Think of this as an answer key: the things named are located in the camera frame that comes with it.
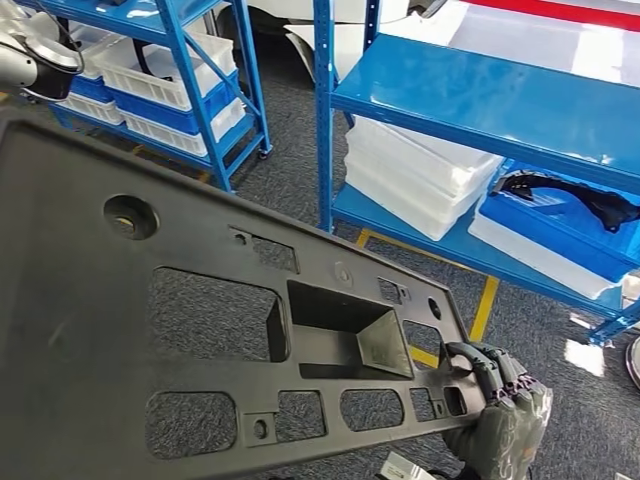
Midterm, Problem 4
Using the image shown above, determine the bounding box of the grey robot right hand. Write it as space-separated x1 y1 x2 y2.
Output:
441 341 555 480

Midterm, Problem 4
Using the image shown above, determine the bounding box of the black plastic license plate bracket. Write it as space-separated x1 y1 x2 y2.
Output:
0 107 490 480

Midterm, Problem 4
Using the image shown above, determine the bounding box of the black curved plastic part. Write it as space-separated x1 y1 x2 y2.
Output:
492 170 640 234

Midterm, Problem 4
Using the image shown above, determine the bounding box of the blue metal shelf rack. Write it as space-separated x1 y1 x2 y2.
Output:
312 0 640 347
14 0 273 195

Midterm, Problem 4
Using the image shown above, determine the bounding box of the red barrier belt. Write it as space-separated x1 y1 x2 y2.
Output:
460 0 640 33

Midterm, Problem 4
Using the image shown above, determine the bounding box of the white car body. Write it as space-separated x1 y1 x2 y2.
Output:
245 0 451 84

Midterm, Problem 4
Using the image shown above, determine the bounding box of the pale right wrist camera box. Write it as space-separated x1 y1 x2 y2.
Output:
374 451 437 480

